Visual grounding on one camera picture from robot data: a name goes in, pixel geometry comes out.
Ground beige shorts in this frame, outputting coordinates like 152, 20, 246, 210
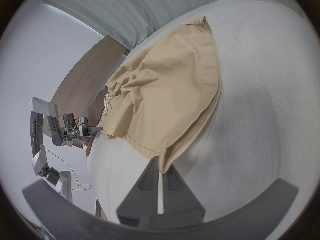
100, 15, 223, 176

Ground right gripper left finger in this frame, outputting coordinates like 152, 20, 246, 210
116, 156, 160, 224

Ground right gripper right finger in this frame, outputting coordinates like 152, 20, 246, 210
162, 165, 206, 221

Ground bed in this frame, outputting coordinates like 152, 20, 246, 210
42, 0, 320, 224

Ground black cable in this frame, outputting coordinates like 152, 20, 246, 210
44, 148, 94, 191

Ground brown shorts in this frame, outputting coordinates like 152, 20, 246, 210
85, 88, 110, 157

